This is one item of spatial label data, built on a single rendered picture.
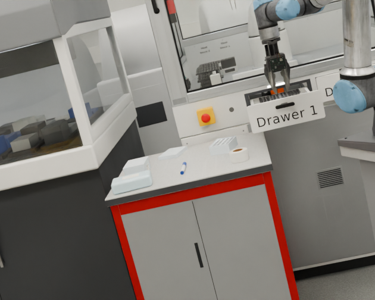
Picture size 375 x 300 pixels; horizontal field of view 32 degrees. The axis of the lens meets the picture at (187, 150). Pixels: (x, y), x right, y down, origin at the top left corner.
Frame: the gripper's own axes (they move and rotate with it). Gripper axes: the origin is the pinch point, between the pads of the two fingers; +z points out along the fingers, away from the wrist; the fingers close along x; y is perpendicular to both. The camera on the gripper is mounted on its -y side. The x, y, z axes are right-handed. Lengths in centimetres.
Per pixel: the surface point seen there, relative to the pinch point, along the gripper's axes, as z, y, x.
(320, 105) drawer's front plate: 9.7, -0.7, 13.4
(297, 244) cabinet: 78, -34, -5
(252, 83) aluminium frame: -0.3, -34.8, -9.3
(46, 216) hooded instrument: 33, -19, -110
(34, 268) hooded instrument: 56, -19, -122
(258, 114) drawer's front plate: 7.6, -1.3, -10.7
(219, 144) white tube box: 17.0, -6.1, -28.4
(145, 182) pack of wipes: 18, 21, -57
